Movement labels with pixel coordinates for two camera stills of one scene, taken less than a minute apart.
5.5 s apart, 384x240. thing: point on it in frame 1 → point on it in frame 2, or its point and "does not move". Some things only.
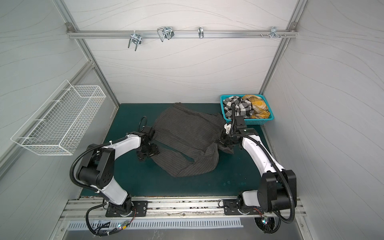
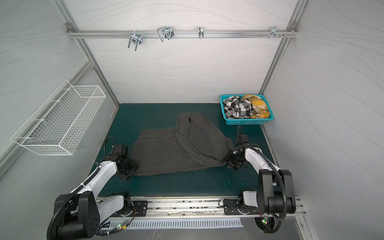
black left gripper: (155, 150) → (134, 165)
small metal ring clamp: (200, 30) does not move
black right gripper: (226, 142) → (232, 159)
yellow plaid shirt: (260, 108) does not move
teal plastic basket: (249, 121) does not move
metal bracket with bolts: (273, 31) does not move
